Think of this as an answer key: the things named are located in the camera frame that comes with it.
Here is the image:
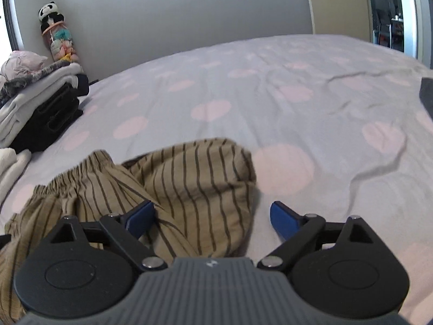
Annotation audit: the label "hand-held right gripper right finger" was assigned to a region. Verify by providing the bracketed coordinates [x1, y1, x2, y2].
[256, 201, 387, 272]

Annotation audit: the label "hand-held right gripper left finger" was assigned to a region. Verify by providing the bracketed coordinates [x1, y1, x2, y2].
[38, 200, 169, 272]

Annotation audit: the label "brown striped pants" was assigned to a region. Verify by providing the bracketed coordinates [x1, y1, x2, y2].
[0, 138, 258, 324]

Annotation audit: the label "stack of folded clothes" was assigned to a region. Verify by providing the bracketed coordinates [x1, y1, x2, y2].
[0, 61, 85, 150]

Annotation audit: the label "black folded garment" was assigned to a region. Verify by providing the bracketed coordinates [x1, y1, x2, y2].
[12, 74, 90, 153]

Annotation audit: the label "bed with pink dotted sheet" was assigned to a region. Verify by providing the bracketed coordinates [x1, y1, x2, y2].
[0, 34, 433, 325]

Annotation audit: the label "cream folded garment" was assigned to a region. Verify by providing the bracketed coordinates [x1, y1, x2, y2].
[0, 147, 32, 207]

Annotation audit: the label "dark patterned folded garment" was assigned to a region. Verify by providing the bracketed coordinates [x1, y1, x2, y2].
[0, 69, 51, 109]

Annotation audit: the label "bunch of colourful plush toys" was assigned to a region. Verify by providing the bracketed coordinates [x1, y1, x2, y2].
[42, 22, 81, 63]

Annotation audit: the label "dark grey garment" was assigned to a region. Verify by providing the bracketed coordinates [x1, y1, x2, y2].
[419, 77, 433, 122]

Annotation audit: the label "pink folded garment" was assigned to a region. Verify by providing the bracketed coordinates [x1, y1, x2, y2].
[1, 50, 48, 80]

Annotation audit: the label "cream door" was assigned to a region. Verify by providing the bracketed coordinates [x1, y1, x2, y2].
[306, 0, 374, 43]

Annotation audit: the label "panda plush toy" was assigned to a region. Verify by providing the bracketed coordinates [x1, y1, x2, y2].
[38, 1, 65, 34]

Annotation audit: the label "dark window frame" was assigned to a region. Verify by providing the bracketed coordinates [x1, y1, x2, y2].
[2, 0, 24, 53]

